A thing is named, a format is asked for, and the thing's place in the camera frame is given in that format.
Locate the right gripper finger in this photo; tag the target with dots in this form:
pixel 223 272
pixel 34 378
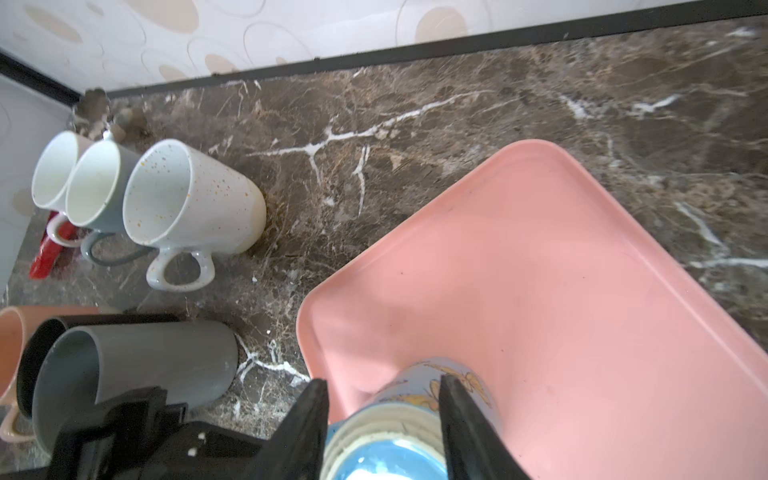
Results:
pixel 472 448

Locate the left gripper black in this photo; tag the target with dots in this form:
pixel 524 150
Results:
pixel 139 435

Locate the blue butterfly mug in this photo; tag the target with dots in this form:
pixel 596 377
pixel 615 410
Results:
pixel 397 434

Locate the dark grey mug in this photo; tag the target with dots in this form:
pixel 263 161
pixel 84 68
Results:
pixel 195 362

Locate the speckled cream mug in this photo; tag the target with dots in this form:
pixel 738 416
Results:
pixel 179 200

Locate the cream and salmon mug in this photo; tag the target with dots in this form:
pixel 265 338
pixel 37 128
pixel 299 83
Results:
pixel 18 323

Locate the light grey mug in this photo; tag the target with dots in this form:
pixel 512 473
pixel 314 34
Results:
pixel 95 195

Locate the pale pink mug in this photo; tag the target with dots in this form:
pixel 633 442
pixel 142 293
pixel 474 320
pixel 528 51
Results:
pixel 51 179

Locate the pink plastic tray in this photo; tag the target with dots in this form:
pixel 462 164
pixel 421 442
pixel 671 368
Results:
pixel 606 360

